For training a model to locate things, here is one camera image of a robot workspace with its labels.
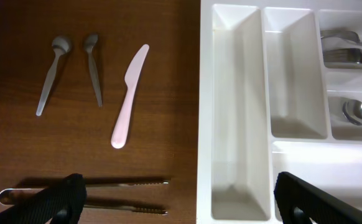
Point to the small steel teaspoon right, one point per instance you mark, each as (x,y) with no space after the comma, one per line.
(88,46)

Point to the steel tablespoon angled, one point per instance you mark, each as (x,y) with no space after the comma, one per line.
(352,110)

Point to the pink plastic knife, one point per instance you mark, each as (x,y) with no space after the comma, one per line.
(131,78)

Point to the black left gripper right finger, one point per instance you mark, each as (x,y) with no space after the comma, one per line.
(299,202)

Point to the small steel teaspoon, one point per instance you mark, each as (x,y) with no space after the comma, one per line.
(88,46)
(61,45)

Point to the white plastic cutlery tray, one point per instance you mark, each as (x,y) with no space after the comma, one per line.
(269,104)

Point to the steel serrated tongs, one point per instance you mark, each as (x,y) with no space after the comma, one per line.
(103,196)

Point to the small steel teaspoon left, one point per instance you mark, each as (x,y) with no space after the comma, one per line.
(61,45)

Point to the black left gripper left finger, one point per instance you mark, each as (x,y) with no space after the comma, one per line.
(60,203)

